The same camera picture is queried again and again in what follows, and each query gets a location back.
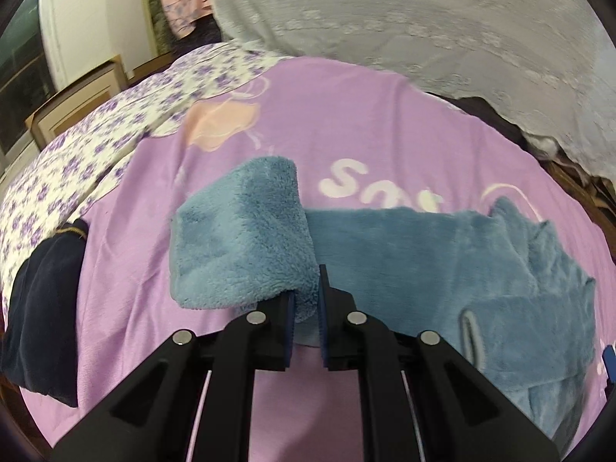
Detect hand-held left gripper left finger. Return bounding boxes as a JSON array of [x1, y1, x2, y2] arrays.
[[50, 293, 295, 462]]

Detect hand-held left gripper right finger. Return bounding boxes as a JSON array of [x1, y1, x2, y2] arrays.
[[318, 264, 561, 462]]

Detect blue fleece garment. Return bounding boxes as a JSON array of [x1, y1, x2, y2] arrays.
[[168, 156, 604, 450]]

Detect purple printed blanket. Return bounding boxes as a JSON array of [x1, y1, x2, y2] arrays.
[[19, 55, 612, 462]]

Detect dark navy cloth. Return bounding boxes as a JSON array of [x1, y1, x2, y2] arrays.
[[0, 219, 90, 407]]

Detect purple floral bed sheet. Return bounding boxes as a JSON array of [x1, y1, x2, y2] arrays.
[[0, 42, 294, 318]]

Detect wooden cabinet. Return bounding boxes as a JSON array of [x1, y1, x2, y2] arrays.
[[24, 55, 128, 147]]

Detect white lace cover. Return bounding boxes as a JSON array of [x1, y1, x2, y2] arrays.
[[204, 0, 616, 179]]

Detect window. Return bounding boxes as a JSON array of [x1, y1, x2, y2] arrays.
[[0, 0, 56, 155]]

